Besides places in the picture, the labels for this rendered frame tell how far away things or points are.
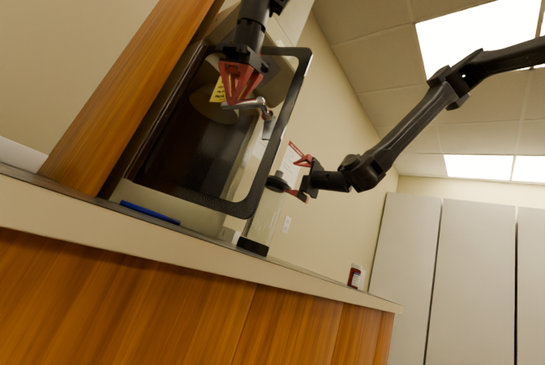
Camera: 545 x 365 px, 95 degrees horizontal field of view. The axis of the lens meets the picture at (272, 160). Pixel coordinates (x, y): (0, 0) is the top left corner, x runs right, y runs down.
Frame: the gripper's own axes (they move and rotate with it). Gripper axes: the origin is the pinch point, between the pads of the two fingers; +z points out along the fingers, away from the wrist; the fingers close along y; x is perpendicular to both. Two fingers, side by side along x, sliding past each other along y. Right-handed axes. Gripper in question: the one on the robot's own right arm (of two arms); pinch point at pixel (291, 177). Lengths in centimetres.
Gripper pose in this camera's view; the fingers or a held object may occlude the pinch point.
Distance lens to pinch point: 81.1
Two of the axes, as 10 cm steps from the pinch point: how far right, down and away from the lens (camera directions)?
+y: 3.1, -8.9, 3.3
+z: -7.6, -0.3, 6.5
